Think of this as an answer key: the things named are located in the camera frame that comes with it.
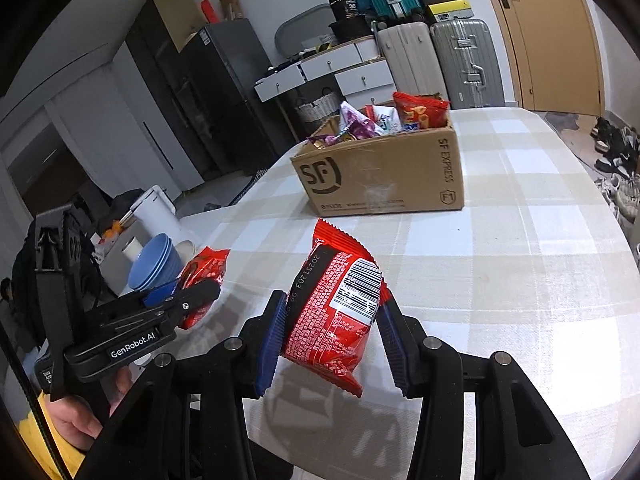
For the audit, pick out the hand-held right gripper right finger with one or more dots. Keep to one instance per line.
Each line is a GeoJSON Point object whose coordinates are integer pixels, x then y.
{"type": "Point", "coordinates": [395, 350]}

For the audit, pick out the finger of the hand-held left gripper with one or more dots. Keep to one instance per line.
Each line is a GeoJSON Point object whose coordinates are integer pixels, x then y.
{"type": "Point", "coordinates": [200, 292]}
{"type": "Point", "coordinates": [160, 294]}

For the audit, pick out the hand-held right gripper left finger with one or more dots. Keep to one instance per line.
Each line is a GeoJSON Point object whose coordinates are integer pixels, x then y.
{"type": "Point", "coordinates": [270, 345]}

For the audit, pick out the red cookie packet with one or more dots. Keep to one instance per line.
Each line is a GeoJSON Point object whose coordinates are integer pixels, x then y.
{"type": "Point", "coordinates": [206, 270]}

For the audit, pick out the red packet with barcode label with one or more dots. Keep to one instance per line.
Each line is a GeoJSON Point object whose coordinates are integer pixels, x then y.
{"type": "Point", "coordinates": [335, 320]}

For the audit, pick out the brown cardboard box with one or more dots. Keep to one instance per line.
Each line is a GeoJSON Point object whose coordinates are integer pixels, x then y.
{"type": "Point", "coordinates": [380, 170]}

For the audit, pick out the dark purple snack packet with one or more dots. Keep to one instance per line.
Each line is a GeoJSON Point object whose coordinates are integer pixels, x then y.
{"type": "Point", "coordinates": [325, 140]}

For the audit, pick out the pink purple snack packet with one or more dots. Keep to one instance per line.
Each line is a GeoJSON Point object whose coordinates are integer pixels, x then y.
{"type": "Point", "coordinates": [360, 125]}

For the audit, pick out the white and red snack packet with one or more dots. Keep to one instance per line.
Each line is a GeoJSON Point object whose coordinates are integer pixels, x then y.
{"type": "Point", "coordinates": [386, 117]}

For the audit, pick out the red chip bag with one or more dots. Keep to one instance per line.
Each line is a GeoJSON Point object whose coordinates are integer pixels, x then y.
{"type": "Point", "coordinates": [417, 109]}

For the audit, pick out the person's left forearm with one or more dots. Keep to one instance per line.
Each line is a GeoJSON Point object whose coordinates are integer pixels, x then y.
{"type": "Point", "coordinates": [71, 458]}

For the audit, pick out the person's left hand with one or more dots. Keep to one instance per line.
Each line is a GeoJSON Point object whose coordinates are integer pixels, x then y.
{"type": "Point", "coordinates": [75, 420]}

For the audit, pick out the blue bowl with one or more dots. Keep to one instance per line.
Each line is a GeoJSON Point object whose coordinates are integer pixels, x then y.
{"type": "Point", "coordinates": [175, 265]}
{"type": "Point", "coordinates": [147, 262]}

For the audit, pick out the white cup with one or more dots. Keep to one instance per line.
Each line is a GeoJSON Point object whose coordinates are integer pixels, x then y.
{"type": "Point", "coordinates": [133, 250]}

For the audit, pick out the white kettle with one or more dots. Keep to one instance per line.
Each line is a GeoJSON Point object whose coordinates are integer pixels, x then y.
{"type": "Point", "coordinates": [160, 215]}

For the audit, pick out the dark wardrobe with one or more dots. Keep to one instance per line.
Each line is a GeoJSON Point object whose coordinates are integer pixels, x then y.
{"type": "Point", "coordinates": [160, 110]}

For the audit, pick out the grey fridge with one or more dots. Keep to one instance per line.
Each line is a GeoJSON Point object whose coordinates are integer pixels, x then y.
{"type": "Point", "coordinates": [235, 85]}

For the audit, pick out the woven basket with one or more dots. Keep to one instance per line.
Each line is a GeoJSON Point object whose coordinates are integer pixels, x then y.
{"type": "Point", "coordinates": [317, 107]}

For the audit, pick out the white desk with drawers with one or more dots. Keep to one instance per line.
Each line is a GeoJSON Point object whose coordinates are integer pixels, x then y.
{"type": "Point", "coordinates": [365, 80]}

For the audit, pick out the flat cardboard sheet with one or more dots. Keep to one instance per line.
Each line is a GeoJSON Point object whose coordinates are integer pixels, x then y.
{"type": "Point", "coordinates": [177, 17]}

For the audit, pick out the grey oval tray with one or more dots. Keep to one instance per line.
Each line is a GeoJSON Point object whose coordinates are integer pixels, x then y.
{"type": "Point", "coordinates": [300, 30]}

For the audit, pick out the red paper bag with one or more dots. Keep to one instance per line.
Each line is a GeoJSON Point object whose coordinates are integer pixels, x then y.
{"type": "Point", "coordinates": [209, 11]}

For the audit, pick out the brown paper bag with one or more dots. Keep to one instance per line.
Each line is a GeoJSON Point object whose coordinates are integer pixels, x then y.
{"type": "Point", "coordinates": [229, 4]}

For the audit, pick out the beige suitcase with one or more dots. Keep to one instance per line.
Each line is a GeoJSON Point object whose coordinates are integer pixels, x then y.
{"type": "Point", "coordinates": [407, 60]}

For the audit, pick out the pile of dark shoes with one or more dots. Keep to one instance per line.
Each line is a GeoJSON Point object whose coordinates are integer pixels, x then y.
{"type": "Point", "coordinates": [617, 160]}

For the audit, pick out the silver suitcase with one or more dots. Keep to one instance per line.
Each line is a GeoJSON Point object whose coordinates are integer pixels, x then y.
{"type": "Point", "coordinates": [465, 60]}

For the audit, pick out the black storage box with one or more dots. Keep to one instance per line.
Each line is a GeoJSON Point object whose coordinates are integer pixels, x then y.
{"type": "Point", "coordinates": [352, 31]}

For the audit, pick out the wooden door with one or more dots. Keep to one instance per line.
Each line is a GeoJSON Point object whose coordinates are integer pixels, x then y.
{"type": "Point", "coordinates": [550, 45]}

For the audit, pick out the yellow and black shoe box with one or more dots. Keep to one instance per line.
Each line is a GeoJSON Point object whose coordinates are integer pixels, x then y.
{"type": "Point", "coordinates": [450, 11]}

